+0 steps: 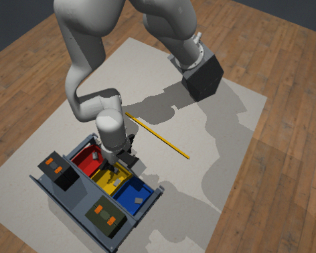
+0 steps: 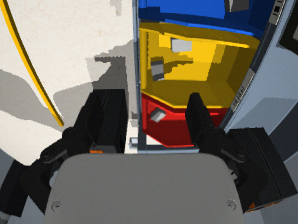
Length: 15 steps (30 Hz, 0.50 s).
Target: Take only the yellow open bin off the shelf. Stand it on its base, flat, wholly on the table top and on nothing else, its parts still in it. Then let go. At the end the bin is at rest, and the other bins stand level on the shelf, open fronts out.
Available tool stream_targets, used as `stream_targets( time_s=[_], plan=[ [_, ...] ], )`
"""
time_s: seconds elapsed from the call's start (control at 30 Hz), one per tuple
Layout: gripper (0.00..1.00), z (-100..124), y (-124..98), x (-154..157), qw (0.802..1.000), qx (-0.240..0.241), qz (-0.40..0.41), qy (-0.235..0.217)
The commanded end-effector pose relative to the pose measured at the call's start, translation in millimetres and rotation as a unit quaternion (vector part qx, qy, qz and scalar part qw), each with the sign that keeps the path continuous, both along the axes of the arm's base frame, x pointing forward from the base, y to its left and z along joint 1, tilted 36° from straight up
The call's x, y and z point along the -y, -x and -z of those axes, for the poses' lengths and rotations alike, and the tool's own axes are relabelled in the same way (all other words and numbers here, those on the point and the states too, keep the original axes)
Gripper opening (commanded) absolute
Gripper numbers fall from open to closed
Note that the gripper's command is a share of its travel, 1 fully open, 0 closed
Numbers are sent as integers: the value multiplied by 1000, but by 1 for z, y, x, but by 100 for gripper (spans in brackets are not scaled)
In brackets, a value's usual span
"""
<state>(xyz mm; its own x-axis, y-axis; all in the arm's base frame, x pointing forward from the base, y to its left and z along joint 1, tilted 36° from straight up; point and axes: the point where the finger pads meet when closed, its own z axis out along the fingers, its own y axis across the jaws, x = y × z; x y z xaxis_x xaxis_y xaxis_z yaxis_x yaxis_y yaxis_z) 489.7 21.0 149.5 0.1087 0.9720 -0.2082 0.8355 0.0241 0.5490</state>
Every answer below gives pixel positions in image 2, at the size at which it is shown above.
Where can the yellow bin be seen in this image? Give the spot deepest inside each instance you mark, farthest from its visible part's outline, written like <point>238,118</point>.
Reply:
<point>213,70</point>

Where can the yellow bar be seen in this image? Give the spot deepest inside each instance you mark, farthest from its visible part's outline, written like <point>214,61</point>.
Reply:
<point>21,49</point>

